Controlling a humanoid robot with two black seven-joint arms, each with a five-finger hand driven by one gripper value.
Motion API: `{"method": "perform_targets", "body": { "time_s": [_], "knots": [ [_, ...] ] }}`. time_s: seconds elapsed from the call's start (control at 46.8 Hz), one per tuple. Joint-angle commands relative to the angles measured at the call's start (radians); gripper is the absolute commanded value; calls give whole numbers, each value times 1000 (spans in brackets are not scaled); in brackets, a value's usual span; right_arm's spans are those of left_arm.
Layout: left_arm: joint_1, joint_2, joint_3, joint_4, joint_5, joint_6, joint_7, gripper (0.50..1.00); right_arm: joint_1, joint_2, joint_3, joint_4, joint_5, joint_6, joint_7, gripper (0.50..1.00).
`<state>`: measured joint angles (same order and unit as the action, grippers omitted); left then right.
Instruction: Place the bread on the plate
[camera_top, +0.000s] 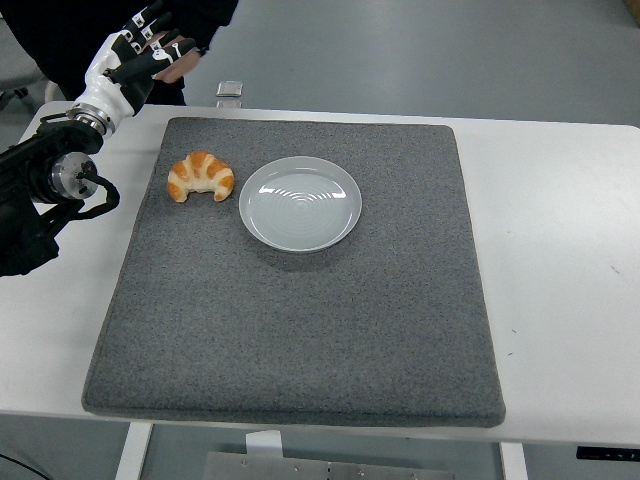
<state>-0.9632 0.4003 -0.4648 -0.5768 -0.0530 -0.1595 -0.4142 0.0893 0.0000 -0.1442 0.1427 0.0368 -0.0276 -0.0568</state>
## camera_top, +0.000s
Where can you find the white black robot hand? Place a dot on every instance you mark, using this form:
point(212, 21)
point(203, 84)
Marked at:
point(107, 92)

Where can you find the golden croissant bread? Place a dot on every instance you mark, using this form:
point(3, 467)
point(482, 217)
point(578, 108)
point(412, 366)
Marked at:
point(200, 172)

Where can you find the round white plate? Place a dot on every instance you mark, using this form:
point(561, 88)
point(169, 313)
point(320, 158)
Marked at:
point(300, 210)

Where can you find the grey metal plate with screws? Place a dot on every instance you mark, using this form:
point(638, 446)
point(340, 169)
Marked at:
point(325, 470)

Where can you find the person's hand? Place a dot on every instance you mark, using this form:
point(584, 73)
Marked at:
point(180, 67)

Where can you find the person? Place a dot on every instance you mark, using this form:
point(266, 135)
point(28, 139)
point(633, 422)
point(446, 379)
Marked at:
point(60, 30)

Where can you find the square metal floor socket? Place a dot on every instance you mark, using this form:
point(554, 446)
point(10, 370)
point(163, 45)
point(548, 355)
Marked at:
point(229, 104)
point(230, 88)

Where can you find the grey felt mat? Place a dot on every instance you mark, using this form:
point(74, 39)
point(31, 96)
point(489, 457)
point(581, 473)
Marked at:
point(300, 325)

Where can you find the white table leg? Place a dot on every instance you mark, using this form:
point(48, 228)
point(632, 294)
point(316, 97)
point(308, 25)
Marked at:
point(514, 462)
point(132, 452)

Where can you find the black table control panel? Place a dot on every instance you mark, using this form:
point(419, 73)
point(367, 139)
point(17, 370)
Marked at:
point(607, 453)

